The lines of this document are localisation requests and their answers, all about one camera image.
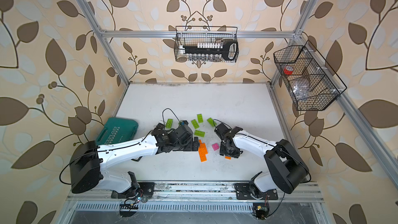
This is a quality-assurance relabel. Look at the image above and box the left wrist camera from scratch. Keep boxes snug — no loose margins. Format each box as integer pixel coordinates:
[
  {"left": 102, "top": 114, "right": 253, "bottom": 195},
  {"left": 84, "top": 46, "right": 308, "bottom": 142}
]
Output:
[{"left": 176, "top": 124, "right": 193, "bottom": 141}]

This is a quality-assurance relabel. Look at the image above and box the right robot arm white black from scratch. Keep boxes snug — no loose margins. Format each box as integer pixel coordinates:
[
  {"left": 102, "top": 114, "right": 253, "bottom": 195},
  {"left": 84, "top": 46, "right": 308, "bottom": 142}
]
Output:
[{"left": 215, "top": 122, "right": 311, "bottom": 199}]

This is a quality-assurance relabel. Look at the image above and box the green brick upside down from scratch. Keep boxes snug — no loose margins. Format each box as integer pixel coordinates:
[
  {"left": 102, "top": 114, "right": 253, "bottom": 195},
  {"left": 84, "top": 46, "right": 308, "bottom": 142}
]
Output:
[{"left": 207, "top": 118, "right": 216, "bottom": 128}]

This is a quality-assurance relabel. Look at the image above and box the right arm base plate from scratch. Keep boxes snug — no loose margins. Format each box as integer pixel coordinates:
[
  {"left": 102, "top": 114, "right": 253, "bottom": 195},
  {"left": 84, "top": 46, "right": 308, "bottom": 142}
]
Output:
[{"left": 234, "top": 183, "right": 279, "bottom": 201}]

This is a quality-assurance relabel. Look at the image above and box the pink small square brick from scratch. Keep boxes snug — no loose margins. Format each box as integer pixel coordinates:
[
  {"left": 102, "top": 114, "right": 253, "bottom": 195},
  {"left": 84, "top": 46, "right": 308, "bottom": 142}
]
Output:
[{"left": 211, "top": 143, "right": 220, "bottom": 151}]

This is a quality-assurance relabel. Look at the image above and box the clear plastic bag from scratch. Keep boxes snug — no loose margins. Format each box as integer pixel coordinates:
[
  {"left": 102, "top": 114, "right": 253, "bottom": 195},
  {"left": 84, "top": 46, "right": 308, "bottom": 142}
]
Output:
[{"left": 291, "top": 78, "right": 312, "bottom": 100}]

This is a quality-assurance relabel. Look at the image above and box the aluminium front rail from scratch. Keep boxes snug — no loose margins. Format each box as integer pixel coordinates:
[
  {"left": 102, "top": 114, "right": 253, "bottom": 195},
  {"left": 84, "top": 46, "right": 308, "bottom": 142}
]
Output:
[{"left": 66, "top": 179, "right": 325, "bottom": 203}]

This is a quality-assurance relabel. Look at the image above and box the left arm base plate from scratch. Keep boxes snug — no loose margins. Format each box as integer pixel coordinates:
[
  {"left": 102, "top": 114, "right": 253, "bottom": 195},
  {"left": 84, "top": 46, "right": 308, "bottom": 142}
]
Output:
[{"left": 111, "top": 182, "right": 155, "bottom": 199}]

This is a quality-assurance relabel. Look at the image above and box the green plastic tool case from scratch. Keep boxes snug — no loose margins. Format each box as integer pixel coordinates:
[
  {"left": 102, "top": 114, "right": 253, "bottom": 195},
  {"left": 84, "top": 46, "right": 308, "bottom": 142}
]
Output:
[{"left": 95, "top": 117, "right": 138, "bottom": 146}]

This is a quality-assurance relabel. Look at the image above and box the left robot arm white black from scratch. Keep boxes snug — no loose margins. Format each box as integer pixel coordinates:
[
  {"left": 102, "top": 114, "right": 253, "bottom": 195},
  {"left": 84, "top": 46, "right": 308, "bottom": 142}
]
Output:
[{"left": 68, "top": 121, "right": 200, "bottom": 195}]

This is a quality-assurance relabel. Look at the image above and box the green brick upper centre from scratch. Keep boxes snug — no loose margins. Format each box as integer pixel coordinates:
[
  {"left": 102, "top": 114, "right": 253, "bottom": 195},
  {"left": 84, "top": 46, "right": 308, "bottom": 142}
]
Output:
[{"left": 197, "top": 114, "right": 204, "bottom": 123}]

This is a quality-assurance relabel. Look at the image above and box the right wire basket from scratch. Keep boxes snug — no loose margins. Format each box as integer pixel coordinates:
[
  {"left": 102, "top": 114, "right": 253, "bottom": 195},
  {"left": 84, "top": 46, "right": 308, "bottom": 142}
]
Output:
[{"left": 273, "top": 40, "right": 347, "bottom": 111}]

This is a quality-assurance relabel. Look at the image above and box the back wire basket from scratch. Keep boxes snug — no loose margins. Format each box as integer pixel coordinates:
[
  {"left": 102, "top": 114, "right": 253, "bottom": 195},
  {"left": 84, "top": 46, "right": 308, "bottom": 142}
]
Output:
[{"left": 174, "top": 25, "right": 239, "bottom": 63}]

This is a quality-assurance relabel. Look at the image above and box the green brick far left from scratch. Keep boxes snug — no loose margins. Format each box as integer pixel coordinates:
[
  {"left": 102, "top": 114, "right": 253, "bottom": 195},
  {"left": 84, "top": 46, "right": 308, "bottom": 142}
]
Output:
[{"left": 165, "top": 118, "right": 174, "bottom": 129}]

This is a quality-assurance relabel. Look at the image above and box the socket set in basket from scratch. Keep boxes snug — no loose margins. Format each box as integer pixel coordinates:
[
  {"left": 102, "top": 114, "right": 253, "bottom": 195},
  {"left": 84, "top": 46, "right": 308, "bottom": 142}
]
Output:
[{"left": 175, "top": 39, "right": 239, "bottom": 62}]

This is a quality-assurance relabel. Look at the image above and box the green brick tilted centre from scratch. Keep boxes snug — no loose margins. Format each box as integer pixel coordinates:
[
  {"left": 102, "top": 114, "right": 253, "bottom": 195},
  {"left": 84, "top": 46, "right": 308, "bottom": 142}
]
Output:
[{"left": 191, "top": 119, "right": 200, "bottom": 129}]

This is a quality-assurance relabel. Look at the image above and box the green brick lower centre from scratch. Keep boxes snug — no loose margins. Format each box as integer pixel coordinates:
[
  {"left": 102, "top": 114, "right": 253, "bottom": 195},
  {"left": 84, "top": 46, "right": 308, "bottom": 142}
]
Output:
[{"left": 194, "top": 130, "right": 206, "bottom": 138}]

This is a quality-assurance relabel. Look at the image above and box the wire basket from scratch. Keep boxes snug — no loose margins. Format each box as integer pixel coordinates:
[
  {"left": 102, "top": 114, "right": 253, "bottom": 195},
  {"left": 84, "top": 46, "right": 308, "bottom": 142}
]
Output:
[
  {"left": 273, "top": 40, "right": 347, "bottom": 111},
  {"left": 174, "top": 25, "right": 239, "bottom": 63}
]

